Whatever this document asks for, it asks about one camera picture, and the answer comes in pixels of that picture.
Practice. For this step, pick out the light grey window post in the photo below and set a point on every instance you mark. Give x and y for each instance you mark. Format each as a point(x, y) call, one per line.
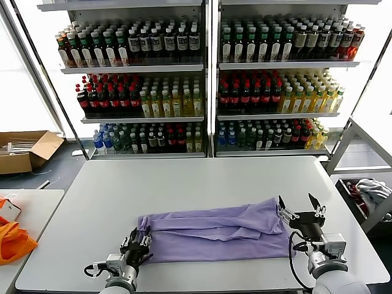
point(32, 73)

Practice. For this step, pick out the dark bottle blue white label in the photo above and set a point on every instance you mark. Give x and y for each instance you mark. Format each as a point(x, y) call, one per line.
point(193, 42)
point(182, 42)
point(133, 44)
point(347, 40)
point(324, 40)
point(145, 43)
point(156, 43)
point(169, 43)
point(336, 40)

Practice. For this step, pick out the orange fabric bag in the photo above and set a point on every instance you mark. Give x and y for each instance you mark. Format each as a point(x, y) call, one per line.
point(12, 242)

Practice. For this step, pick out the grey metal frame cart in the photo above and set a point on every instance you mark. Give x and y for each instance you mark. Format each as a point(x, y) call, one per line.
point(361, 128)

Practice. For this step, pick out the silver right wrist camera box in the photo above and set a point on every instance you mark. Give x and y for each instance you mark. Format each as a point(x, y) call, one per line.
point(335, 245)

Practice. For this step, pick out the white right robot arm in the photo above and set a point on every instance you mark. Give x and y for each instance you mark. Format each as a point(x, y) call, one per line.
point(333, 281)

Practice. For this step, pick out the black storage bin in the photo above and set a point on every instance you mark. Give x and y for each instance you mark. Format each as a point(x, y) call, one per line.
point(346, 196)

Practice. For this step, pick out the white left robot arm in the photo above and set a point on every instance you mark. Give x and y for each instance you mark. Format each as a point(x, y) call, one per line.
point(125, 275)

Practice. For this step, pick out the dark bottle beige label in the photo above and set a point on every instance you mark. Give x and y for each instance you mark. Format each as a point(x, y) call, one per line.
point(312, 41)
point(300, 42)

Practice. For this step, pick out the pale yellow drink bottle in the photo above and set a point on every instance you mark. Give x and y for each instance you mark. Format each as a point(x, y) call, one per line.
point(313, 139)
point(190, 142)
point(198, 142)
point(322, 138)

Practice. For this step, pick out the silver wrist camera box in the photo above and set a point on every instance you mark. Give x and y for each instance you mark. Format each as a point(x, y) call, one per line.
point(113, 262)
point(335, 245)

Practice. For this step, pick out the dark slanted window post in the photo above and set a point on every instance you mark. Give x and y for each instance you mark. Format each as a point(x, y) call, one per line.
point(371, 71)
point(46, 73)

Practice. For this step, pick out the white and orange box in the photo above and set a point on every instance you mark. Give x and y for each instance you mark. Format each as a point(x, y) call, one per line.
point(9, 211)

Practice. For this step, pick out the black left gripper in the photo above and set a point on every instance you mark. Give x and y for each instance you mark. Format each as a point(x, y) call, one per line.
point(136, 254)

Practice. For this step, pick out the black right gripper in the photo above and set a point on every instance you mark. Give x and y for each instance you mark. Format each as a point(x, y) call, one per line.
point(309, 225)

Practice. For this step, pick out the green tea bottle white cap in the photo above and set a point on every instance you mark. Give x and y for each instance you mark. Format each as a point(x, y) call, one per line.
point(268, 140)
point(134, 144)
point(259, 140)
point(143, 144)

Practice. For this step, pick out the red crumpled garment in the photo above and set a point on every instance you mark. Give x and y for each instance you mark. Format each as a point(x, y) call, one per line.
point(353, 187)

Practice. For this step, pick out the dark tea bottle white cap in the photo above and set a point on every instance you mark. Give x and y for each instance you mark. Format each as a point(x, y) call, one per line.
point(277, 138)
point(152, 142)
point(287, 138)
point(161, 142)

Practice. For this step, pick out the green tinted water bottle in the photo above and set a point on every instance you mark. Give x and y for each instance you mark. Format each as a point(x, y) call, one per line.
point(251, 139)
point(125, 143)
point(242, 139)
point(116, 143)

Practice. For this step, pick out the purple t-shirt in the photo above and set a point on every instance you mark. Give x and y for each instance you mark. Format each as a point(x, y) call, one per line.
point(199, 242)

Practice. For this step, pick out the brown cardboard box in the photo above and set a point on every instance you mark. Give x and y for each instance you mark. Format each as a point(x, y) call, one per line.
point(18, 162)

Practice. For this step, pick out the grey white crumpled garment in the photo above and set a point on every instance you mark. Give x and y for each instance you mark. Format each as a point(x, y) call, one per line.
point(372, 190)

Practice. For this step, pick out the blue water bottle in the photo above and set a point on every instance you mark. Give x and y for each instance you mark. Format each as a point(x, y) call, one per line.
point(231, 139)
point(106, 143)
point(221, 139)
point(97, 142)

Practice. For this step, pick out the small white floor object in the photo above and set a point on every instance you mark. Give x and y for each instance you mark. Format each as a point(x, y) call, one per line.
point(77, 152)

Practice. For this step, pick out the small white side table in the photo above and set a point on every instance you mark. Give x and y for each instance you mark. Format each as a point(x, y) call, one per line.
point(46, 211)

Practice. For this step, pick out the short grey metal bar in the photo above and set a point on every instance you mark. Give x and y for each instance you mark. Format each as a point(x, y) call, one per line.
point(44, 183)

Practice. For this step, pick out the reddish brown drink bottle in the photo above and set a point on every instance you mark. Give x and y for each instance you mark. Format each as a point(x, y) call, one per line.
point(63, 51)

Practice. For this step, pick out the white plastic strips bundle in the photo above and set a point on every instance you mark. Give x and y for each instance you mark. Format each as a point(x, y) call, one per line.
point(18, 144)

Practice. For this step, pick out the grey metal shelf rack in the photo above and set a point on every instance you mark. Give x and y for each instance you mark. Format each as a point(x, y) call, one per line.
point(288, 65)
point(131, 69)

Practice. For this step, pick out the small cola bottle red cap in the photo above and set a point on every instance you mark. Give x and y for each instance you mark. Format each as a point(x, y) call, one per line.
point(296, 137)
point(171, 142)
point(305, 137)
point(180, 142)

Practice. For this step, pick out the red drink bottle white cap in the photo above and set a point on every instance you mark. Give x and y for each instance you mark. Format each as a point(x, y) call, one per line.
point(357, 42)

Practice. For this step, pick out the dark bottle green white label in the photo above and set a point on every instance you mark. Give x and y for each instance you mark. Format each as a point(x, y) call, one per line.
point(239, 46)
point(74, 53)
point(86, 53)
point(98, 52)
point(288, 46)
point(263, 46)
point(111, 52)
point(251, 46)
point(123, 52)
point(226, 46)
point(276, 46)

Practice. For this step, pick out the yellow juice bottle green label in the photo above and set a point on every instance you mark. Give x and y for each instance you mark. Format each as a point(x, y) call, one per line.
point(286, 103)
point(187, 106)
point(198, 106)
point(337, 102)
point(328, 102)
point(318, 103)
point(166, 107)
point(156, 107)
point(296, 103)
point(307, 103)
point(145, 107)
point(176, 107)

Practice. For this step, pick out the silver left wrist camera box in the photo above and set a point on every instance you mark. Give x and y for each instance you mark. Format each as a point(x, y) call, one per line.
point(113, 262)

